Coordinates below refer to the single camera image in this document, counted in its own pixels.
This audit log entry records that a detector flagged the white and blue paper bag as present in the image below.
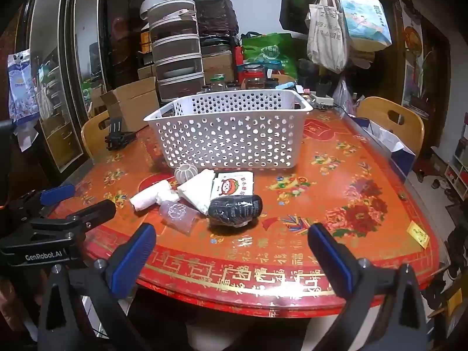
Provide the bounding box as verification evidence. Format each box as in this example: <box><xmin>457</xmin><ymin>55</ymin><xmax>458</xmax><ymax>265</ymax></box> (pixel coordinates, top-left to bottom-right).
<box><xmin>353</xmin><ymin>117</ymin><xmax>417</xmax><ymax>184</ymax></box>

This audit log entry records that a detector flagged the closed cardboard box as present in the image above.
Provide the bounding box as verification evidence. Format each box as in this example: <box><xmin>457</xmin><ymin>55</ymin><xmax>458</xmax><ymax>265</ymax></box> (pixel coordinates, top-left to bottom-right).
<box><xmin>202</xmin><ymin>51</ymin><xmax>235</xmax><ymax>82</ymax></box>

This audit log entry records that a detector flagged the dark mirrored cabinet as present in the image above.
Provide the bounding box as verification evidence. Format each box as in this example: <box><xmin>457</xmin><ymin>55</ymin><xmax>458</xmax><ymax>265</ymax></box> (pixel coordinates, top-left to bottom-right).
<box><xmin>15</xmin><ymin>0</ymin><xmax>151</xmax><ymax>177</ymax></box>

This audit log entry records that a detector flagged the blue printed tote bag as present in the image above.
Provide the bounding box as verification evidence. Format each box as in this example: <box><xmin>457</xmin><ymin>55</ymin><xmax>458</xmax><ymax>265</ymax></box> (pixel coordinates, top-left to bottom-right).
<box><xmin>338</xmin><ymin>0</ymin><xmax>393</xmax><ymax>53</ymax></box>

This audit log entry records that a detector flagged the shelf of boxes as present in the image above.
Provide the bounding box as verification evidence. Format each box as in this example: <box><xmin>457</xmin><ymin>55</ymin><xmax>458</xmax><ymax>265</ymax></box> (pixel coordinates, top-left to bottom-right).
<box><xmin>443</xmin><ymin>113</ymin><xmax>468</xmax><ymax>206</ymax></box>

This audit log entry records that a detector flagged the black plastic bag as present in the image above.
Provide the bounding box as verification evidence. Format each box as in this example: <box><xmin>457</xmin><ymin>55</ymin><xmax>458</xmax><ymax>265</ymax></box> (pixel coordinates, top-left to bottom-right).
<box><xmin>194</xmin><ymin>0</ymin><xmax>239</xmax><ymax>38</ymax></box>

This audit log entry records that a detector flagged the white triangular packet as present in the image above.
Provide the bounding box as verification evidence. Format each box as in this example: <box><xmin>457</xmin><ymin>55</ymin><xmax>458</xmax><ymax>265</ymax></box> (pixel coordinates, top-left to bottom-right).
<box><xmin>177</xmin><ymin>170</ymin><xmax>216</xmax><ymax>216</ymax></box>

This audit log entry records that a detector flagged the blue and white hanging packet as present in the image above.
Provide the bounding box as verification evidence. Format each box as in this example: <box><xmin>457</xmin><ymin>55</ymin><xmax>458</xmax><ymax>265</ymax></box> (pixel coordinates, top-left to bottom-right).
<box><xmin>7</xmin><ymin>49</ymin><xmax>40</xmax><ymax>123</ymax></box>

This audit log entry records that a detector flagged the white power strip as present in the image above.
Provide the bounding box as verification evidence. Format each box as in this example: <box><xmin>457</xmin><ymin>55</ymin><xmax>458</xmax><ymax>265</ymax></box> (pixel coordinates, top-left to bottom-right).
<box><xmin>309</xmin><ymin>93</ymin><xmax>335</xmax><ymax>109</ymax></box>

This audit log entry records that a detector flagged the black wrapped bundle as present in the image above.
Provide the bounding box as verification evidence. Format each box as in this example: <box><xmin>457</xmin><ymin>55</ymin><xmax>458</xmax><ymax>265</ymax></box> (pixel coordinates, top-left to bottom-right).
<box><xmin>207</xmin><ymin>194</ymin><xmax>264</xmax><ymax>229</ymax></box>

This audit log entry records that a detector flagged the clear plastic bag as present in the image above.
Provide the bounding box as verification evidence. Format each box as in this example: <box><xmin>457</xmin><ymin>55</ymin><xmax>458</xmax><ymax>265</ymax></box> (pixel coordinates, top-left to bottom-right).
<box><xmin>159</xmin><ymin>201</ymin><xmax>200</xmax><ymax>236</ymax></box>

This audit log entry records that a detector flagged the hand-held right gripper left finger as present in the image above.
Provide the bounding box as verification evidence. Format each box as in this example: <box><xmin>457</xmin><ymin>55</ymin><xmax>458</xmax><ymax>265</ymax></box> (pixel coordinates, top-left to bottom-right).
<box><xmin>37</xmin><ymin>222</ymin><xmax>158</xmax><ymax>351</ymax></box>

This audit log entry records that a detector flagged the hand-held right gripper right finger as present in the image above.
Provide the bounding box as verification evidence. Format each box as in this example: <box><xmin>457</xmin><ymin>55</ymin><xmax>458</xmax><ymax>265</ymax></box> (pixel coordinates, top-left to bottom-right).
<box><xmin>307</xmin><ymin>222</ymin><xmax>428</xmax><ymax>351</ymax></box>

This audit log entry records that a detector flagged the green shopping bag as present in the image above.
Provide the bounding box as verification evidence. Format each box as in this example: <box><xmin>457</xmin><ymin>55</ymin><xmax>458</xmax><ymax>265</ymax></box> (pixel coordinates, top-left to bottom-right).
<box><xmin>241</xmin><ymin>32</ymin><xmax>299</xmax><ymax>77</ymax></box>

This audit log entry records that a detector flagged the wooden chair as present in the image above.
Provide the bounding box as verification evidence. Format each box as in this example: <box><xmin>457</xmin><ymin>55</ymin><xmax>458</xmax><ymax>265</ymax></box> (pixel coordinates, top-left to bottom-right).
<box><xmin>356</xmin><ymin>97</ymin><xmax>425</xmax><ymax>158</ymax></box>
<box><xmin>80</xmin><ymin>110</ymin><xmax>112</xmax><ymax>162</ymax></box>

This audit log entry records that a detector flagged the open cardboard box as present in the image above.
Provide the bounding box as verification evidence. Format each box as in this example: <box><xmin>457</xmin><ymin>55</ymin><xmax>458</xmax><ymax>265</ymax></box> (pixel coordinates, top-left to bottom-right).
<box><xmin>100</xmin><ymin>77</ymin><xmax>161</xmax><ymax>133</ymax></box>

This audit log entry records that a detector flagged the tiered mesh storage tower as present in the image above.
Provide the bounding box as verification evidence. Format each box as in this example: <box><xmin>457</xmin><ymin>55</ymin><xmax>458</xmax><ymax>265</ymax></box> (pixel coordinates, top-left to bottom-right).
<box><xmin>147</xmin><ymin>0</ymin><xmax>206</xmax><ymax>104</ymax></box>

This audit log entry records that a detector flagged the white cartoon printed packet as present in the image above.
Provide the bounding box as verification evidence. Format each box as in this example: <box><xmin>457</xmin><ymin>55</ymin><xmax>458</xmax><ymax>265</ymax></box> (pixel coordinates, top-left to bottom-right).
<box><xmin>209</xmin><ymin>171</ymin><xmax>254</xmax><ymax>202</ymax></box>

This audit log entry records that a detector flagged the white perforated plastic basket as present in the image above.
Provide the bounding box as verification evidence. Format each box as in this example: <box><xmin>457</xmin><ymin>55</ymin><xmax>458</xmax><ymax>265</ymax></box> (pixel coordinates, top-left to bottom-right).
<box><xmin>143</xmin><ymin>90</ymin><xmax>314</xmax><ymax>169</ymax></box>

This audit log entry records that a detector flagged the white ribbed vase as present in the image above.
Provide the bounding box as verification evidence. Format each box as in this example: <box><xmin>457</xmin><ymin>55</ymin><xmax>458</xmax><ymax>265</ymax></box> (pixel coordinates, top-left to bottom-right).
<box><xmin>174</xmin><ymin>164</ymin><xmax>199</xmax><ymax>185</ymax></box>

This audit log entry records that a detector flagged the black folding stand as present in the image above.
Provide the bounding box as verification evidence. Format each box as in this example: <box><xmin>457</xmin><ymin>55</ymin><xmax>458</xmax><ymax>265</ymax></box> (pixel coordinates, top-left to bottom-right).
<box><xmin>105</xmin><ymin>116</ymin><xmax>138</xmax><ymax>150</ymax></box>

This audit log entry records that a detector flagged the black hanging bag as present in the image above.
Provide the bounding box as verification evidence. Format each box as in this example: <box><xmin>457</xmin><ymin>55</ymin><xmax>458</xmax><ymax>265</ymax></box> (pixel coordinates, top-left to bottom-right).
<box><xmin>280</xmin><ymin>0</ymin><xmax>311</xmax><ymax>36</ymax></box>

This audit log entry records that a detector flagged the beige canvas tote bag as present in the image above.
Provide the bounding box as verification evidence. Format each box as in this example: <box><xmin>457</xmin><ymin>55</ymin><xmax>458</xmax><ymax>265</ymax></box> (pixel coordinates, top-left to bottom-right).
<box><xmin>306</xmin><ymin>0</ymin><xmax>348</xmax><ymax>74</ymax></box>

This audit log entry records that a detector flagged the large glass jar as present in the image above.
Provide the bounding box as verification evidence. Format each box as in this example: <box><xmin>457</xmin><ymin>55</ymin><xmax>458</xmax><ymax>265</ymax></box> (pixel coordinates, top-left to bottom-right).
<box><xmin>243</xmin><ymin>64</ymin><xmax>266</xmax><ymax>89</ymax></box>

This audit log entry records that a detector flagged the yellow sticker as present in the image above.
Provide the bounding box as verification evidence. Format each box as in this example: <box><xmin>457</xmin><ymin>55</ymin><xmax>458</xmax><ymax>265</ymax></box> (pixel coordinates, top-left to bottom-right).
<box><xmin>407</xmin><ymin>221</ymin><xmax>431</xmax><ymax>249</ymax></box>

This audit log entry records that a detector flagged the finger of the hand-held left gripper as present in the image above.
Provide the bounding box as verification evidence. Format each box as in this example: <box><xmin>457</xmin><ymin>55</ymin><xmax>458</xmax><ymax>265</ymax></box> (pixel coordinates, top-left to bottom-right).
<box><xmin>10</xmin><ymin>184</ymin><xmax>77</xmax><ymax>221</ymax></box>
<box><xmin>31</xmin><ymin>199</ymin><xmax>117</xmax><ymax>229</ymax></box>

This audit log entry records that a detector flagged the white cloth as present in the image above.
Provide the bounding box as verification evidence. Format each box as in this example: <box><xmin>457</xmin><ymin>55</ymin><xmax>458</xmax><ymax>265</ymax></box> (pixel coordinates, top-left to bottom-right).
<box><xmin>130</xmin><ymin>180</ymin><xmax>180</xmax><ymax>213</ymax></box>

